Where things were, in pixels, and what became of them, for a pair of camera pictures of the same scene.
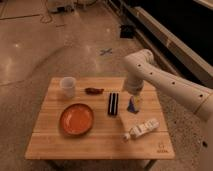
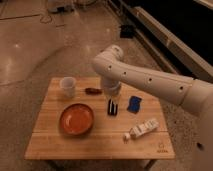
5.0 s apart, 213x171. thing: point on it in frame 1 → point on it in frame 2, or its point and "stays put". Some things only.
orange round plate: [76, 118] stays put
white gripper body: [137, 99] → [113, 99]
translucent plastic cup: [68, 85] stays put
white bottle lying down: [142, 128] stays put
